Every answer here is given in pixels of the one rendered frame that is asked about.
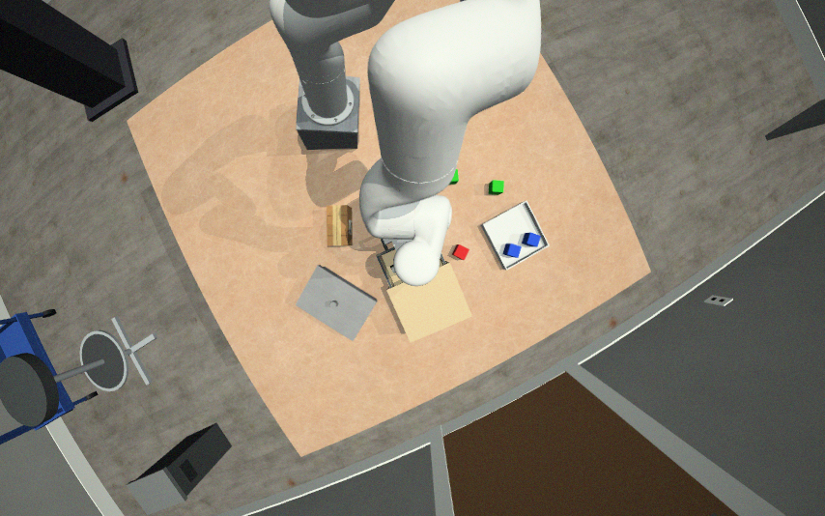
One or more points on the blue block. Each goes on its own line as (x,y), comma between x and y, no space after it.
(531,239)
(512,250)

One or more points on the red block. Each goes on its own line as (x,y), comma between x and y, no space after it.
(460,252)

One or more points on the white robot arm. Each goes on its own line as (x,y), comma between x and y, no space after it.
(428,75)

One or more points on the brown cardboard box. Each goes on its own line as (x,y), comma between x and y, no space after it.
(339,225)

